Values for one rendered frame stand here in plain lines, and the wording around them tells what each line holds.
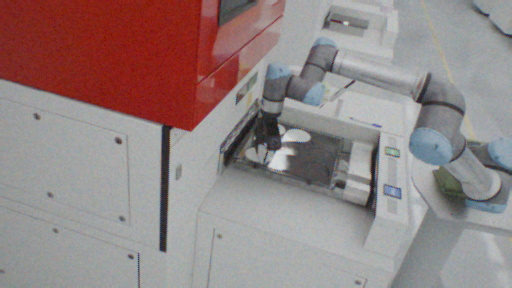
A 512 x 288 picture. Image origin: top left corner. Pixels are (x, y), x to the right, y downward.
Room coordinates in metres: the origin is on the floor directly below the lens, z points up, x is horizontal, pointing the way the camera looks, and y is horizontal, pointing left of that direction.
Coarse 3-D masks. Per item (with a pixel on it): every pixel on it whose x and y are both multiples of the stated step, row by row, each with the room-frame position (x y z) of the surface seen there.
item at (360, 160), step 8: (352, 152) 1.38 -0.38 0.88; (360, 152) 1.39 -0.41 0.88; (368, 152) 1.40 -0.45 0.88; (352, 160) 1.31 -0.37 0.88; (360, 160) 1.32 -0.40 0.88; (368, 160) 1.34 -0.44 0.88; (360, 168) 1.27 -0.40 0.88; (368, 168) 1.28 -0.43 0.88; (344, 192) 1.10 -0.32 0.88; (352, 200) 1.09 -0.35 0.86; (360, 200) 1.08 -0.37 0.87
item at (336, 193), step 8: (240, 168) 1.21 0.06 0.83; (248, 168) 1.20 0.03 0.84; (256, 168) 1.19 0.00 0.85; (264, 176) 1.19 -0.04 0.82; (272, 176) 1.18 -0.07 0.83; (280, 176) 1.17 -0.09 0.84; (288, 184) 1.17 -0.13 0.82; (296, 184) 1.16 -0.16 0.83; (304, 184) 1.16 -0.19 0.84; (320, 192) 1.14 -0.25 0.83; (328, 192) 1.14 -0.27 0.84; (336, 192) 1.13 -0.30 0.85; (344, 200) 1.13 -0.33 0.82
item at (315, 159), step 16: (288, 128) 1.45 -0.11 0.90; (288, 144) 1.32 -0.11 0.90; (304, 144) 1.34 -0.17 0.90; (320, 144) 1.36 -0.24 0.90; (336, 144) 1.38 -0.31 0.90; (272, 160) 1.19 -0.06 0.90; (288, 160) 1.21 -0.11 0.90; (304, 160) 1.22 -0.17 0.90; (320, 160) 1.24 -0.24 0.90; (304, 176) 1.12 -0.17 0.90; (320, 176) 1.14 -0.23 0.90
